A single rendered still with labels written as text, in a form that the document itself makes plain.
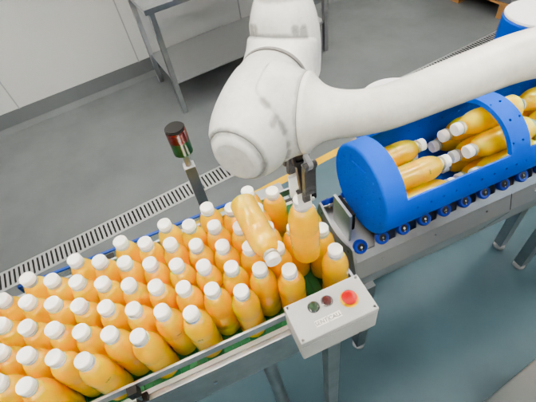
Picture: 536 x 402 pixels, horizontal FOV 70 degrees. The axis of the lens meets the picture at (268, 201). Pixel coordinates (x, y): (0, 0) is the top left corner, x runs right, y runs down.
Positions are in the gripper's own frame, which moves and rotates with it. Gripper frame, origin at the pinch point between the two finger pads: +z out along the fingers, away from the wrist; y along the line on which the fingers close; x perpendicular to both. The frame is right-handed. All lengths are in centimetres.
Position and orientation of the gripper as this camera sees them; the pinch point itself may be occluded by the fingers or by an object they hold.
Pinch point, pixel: (300, 191)
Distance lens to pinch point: 83.9
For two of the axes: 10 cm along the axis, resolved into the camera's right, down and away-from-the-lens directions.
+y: -3.8, -6.7, 6.3
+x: -9.2, 3.7, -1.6
